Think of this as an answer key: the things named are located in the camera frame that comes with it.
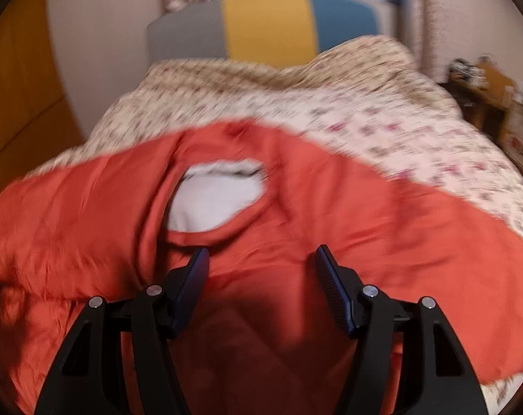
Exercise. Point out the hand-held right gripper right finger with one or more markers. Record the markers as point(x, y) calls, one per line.
point(330, 285)

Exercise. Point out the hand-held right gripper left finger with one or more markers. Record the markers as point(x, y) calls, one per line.
point(192, 287)

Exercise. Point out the orange padded jacket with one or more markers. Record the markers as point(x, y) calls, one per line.
point(296, 190)

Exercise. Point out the floral quilt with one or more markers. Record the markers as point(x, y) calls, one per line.
point(373, 125)

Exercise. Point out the wooden desk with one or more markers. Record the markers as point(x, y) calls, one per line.
point(477, 90)

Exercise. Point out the rattan back chair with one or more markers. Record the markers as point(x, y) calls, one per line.
point(522, 134)

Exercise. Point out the grey yellow blue headboard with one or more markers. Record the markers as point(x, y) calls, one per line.
point(265, 26)

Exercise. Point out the long patterned curtain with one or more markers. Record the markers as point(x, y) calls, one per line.
point(430, 17)

